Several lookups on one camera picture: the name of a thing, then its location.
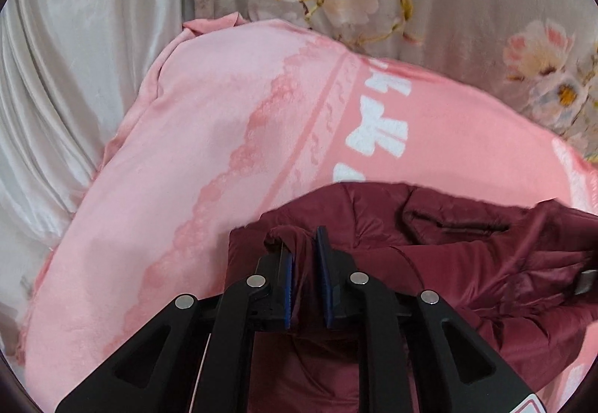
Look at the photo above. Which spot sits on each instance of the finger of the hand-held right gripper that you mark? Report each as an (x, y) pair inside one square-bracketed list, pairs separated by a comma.
[(588, 283)]

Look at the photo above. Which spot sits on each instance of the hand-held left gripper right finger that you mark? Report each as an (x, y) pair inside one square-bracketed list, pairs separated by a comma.
[(327, 287)]

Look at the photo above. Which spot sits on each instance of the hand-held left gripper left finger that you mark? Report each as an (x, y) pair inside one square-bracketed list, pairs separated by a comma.
[(285, 287)]

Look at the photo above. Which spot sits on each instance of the maroon puffer jacket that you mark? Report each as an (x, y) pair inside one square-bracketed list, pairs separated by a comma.
[(467, 263)]

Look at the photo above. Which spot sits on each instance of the pink printed blanket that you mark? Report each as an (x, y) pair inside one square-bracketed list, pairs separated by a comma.
[(187, 160)]

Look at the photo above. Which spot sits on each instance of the white satin curtain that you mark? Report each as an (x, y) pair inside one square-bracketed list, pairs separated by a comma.
[(70, 67)]

